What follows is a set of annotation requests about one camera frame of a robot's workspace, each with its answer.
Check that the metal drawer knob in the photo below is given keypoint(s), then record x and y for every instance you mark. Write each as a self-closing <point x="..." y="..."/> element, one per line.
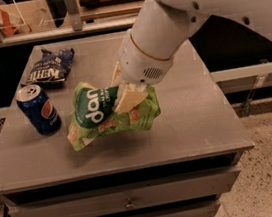
<point x="129" y="204"/>

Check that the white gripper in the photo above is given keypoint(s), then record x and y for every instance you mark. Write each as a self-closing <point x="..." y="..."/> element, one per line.
<point x="140" y="64"/>

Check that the grey drawer cabinet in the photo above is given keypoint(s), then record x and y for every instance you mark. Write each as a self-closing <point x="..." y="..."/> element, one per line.
<point x="197" y="130"/>

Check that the top grey drawer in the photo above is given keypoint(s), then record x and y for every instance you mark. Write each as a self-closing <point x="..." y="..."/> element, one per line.
<point x="144" y="194"/>

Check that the metal shelf rail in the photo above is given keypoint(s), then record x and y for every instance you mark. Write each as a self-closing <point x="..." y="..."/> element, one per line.
<point x="34" y="37"/>

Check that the blue kettle chip bag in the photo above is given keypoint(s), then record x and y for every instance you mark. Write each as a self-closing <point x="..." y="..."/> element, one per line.
<point x="53" y="67"/>

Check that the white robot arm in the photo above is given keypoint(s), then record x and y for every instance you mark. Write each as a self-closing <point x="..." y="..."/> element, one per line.
<point x="161" y="27"/>

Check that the blue pepsi can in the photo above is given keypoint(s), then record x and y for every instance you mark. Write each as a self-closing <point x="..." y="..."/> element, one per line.
<point x="38" y="108"/>

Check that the green rice chip bag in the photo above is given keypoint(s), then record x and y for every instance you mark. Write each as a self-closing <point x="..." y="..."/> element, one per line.
<point x="94" y="114"/>

